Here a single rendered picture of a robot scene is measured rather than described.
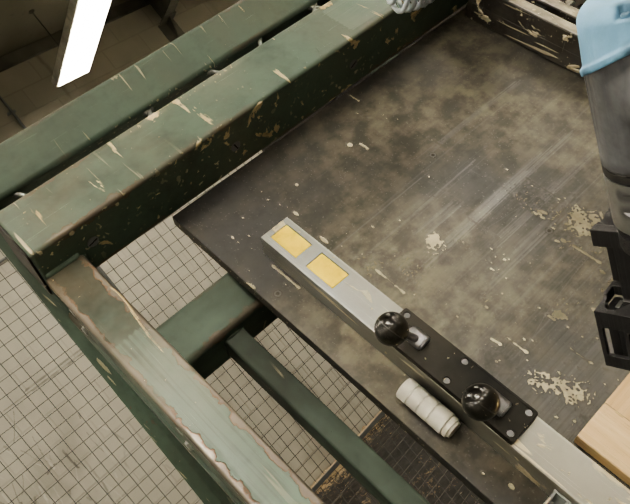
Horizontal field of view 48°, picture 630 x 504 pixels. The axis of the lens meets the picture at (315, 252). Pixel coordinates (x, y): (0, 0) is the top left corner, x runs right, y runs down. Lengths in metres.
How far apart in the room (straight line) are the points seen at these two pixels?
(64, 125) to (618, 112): 1.26
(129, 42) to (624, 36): 6.40
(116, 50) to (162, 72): 5.05
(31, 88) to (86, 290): 5.40
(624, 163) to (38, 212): 0.75
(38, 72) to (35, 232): 5.45
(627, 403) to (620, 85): 0.54
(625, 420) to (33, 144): 1.18
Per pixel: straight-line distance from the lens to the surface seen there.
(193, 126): 1.04
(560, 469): 0.84
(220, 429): 0.83
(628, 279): 0.54
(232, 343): 0.99
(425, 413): 0.85
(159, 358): 0.88
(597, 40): 0.44
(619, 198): 0.49
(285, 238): 0.96
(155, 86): 1.60
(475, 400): 0.72
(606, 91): 0.45
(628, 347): 0.56
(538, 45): 1.31
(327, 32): 1.18
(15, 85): 6.32
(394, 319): 0.75
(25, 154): 1.53
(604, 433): 0.90
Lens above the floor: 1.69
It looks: 2 degrees down
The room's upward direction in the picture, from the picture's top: 39 degrees counter-clockwise
